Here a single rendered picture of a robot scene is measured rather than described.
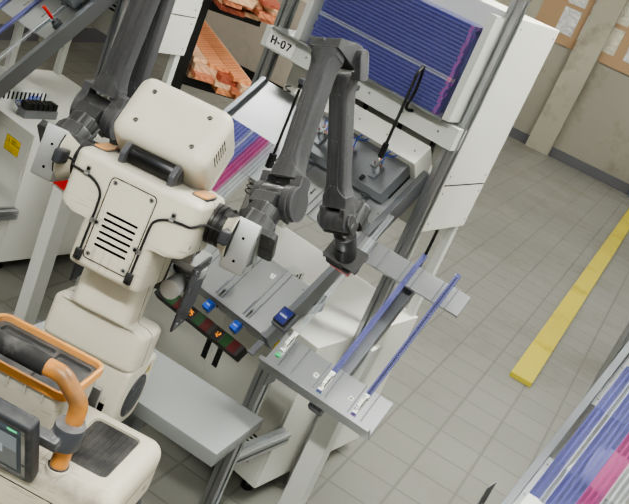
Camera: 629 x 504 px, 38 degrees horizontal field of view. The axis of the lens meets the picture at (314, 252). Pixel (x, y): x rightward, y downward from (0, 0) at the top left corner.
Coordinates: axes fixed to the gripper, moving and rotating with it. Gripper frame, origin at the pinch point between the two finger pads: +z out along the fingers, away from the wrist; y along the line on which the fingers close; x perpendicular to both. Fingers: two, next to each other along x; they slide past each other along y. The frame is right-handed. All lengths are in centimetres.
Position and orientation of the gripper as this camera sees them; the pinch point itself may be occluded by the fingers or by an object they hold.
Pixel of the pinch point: (346, 271)
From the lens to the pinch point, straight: 238.9
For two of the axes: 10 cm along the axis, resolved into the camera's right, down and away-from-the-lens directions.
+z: 0.4, 5.0, 8.6
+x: -5.9, 7.1, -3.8
